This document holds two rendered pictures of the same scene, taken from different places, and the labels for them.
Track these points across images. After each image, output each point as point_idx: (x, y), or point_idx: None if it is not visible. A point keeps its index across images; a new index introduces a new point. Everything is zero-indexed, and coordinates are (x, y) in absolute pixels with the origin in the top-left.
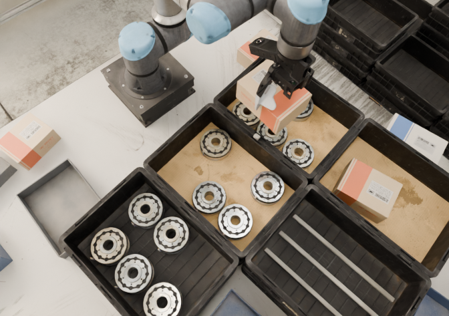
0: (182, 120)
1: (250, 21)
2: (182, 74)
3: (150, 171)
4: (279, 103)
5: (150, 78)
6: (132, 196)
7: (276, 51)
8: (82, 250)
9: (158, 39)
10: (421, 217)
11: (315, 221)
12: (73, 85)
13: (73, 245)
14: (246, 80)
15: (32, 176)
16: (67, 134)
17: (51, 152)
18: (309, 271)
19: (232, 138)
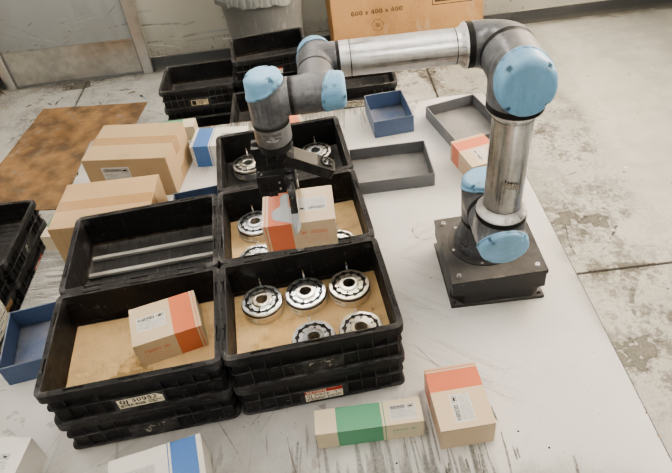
0: (418, 278)
1: (551, 450)
2: (465, 274)
3: (341, 170)
4: (279, 201)
5: (460, 221)
6: None
7: (292, 147)
8: (330, 145)
9: (473, 198)
10: (95, 373)
11: None
12: (538, 209)
13: (333, 134)
14: (326, 190)
15: (443, 160)
16: None
17: (459, 176)
18: (170, 256)
19: None
